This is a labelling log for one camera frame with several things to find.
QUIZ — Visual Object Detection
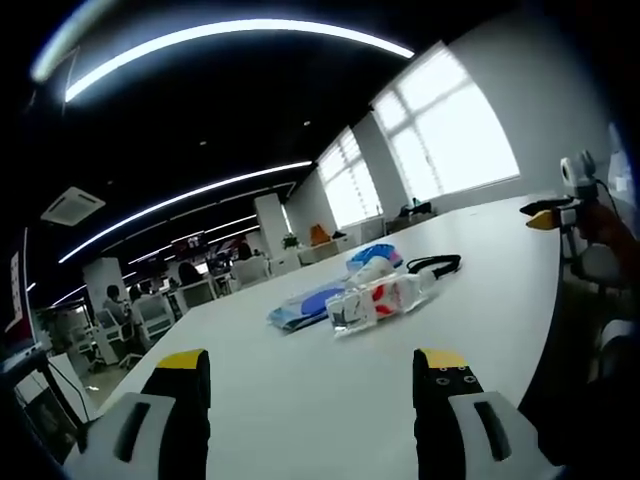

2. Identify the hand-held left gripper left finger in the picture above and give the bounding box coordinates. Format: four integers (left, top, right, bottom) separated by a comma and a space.
63, 348, 212, 480

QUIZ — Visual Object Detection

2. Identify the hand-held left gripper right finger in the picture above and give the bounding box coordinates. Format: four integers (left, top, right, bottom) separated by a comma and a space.
412, 347, 567, 480

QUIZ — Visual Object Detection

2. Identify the black strap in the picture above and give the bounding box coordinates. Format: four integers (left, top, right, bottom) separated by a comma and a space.
406, 253, 463, 281

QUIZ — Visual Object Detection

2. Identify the clear bottle with red label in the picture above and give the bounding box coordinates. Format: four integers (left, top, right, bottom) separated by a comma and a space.
324, 273, 437, 340

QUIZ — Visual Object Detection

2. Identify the blue and pink packet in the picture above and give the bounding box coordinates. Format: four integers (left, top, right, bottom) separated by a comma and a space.
345, 242, 404, 274

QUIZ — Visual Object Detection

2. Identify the blue plastic packet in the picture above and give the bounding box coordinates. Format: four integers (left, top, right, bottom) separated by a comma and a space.
267, 283, 347, 332

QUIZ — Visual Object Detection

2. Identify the white office chair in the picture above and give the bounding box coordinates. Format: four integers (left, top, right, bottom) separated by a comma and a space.
133, 292, 175, 342
92, 308, 144, 372

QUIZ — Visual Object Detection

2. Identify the metal cart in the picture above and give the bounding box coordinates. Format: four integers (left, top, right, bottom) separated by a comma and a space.
0, 347, 94, 464

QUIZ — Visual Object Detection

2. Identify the large bright window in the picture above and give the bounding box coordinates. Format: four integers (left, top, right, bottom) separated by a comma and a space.
371, 41, 522, 202

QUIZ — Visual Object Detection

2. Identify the dark bag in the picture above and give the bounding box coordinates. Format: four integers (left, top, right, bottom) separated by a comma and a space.
393, 198, 437, 219

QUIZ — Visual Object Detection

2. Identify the white table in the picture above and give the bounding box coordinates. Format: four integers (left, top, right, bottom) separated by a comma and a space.
94, 192, 576, 480

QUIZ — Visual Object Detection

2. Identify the narrow bright window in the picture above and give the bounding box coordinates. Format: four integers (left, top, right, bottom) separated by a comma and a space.
315, 127, 384, 229

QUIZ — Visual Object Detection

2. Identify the low white cabinet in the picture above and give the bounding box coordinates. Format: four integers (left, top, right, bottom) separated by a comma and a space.
298, 238, 360, 265

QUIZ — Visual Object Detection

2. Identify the long ceiling light strip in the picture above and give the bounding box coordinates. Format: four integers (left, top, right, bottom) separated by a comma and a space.
57, 159, 314, 264
63, 18, 417, 104

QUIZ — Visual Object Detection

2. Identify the ceiling air conditioner unit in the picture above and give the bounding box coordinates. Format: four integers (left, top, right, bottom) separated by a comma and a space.
40, 186, 108, 225

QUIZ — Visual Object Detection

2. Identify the black cable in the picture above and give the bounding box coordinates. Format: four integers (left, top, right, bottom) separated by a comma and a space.
595, 177, 622, 214

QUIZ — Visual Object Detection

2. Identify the white wall poster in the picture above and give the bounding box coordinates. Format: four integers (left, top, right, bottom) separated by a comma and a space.
8, 248, 27, 322

